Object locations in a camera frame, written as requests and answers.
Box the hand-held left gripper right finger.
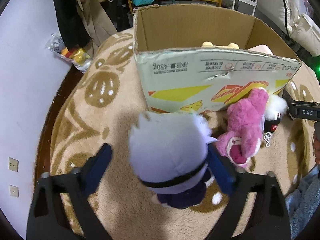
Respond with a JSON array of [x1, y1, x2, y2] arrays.
[[207, 144, 292, 240]]

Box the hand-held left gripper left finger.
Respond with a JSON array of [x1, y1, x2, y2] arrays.
[[26, 142, 113, 240]]

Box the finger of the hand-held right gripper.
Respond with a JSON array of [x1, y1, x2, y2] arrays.
[[281, 89, 297, 105]]

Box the white fluffy keychain plush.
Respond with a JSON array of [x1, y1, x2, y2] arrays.
[[261, 94, 288, 148]]

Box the pink plush bear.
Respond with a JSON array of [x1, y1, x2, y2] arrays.
[[216, 87, 269, 168]]

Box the white-haired plush doll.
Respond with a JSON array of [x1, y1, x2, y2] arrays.
[[127, 111, 218, 209]]

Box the cardboard box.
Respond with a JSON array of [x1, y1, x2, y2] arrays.
[[132, 4, 303, 113]]

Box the person's right hand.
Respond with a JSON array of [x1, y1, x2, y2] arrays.
[[312, 137, 320, 165]]

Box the green shiny object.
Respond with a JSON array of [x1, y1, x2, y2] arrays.
[[306, 55, 320, 80]]

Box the beige patterned rug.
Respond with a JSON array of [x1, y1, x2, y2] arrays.
[[50, 27, 320, 240]]

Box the white padded bag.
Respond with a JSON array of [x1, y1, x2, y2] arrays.
[[287, 12, 320, 57]]

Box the blue fluffy blanket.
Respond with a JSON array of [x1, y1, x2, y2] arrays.
[[285, 166, 320, 240]]

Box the yellow plush toy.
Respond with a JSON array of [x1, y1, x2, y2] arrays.
[[202, 41, 240, 49]]

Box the white metal rack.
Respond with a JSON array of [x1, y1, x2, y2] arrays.
[[234, 0, 258, 17]]

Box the plastic bag of toys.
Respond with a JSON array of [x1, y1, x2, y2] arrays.
[[45, 32, 93, 74]]

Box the beige hanging pants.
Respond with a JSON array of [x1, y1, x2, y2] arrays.
[[72, 0, 118, 58]]

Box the black hanging garment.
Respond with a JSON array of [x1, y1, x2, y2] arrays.
[[53, 0, 90, 48]]

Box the black hanging trousers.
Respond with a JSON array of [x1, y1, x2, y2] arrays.
[[115, 2, 133, 32]]

